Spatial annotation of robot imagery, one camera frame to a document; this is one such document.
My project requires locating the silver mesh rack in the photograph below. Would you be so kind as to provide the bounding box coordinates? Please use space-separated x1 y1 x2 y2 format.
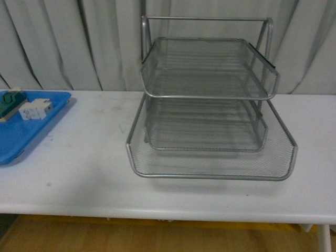
126 15 298 181

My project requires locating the white pleated curtain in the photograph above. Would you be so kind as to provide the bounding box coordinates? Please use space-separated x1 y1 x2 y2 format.
1 1 335 95

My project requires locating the white circuit breaker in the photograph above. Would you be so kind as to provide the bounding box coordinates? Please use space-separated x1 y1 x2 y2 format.
19 98 54 120

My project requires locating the blue plastic tray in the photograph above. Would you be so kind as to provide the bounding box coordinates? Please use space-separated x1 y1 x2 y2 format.
1 91 71 165

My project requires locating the green terminal block module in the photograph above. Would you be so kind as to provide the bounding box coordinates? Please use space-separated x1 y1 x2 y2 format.
1 88 28 122

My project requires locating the white table leg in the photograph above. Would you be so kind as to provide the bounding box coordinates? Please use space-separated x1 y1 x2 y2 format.
317 225 332 252

